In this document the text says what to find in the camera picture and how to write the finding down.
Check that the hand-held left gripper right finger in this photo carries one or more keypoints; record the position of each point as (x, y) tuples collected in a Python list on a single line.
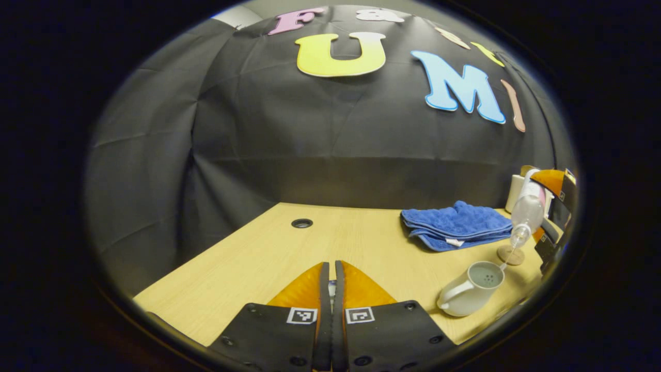
[(339, 330)]

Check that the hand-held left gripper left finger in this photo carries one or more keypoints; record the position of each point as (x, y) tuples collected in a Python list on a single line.
[(324, 330)]

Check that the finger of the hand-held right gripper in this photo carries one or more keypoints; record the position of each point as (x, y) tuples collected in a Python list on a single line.
[(547, 249), (551, 182)]

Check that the round wooden coaster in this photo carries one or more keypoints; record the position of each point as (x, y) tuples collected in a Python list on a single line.
[(511, 258)]

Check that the clear water bottle pink label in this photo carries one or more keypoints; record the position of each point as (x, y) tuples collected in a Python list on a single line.
[(526, 212)]

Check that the white ceramic teacup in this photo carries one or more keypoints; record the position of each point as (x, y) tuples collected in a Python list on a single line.
[(465, 297)]

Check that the brown toast slice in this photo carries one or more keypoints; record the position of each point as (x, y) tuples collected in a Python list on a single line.
[(526, 169)]

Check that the white toaster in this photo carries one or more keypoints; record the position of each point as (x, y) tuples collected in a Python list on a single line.
[(514, 194)]

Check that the blue folded towel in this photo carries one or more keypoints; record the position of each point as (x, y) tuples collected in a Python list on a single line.
[(454, 225)]

